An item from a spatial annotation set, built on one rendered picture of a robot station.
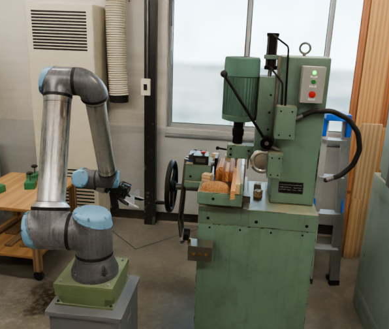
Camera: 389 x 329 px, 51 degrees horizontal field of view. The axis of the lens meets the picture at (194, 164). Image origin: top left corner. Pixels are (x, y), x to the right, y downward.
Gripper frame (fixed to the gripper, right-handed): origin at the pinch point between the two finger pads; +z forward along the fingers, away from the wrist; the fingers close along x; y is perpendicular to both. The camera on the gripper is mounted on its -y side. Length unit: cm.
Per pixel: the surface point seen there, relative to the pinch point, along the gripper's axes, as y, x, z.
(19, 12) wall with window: 49, 131, -160
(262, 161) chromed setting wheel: 50, -7, 48
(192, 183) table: 23.2, -1.2, 21.2
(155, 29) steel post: 79, 125, -51
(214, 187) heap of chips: 33, -21, 31
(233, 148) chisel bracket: 48, 4, 33
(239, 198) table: 34, -22, 44
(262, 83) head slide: 83, 0, 33
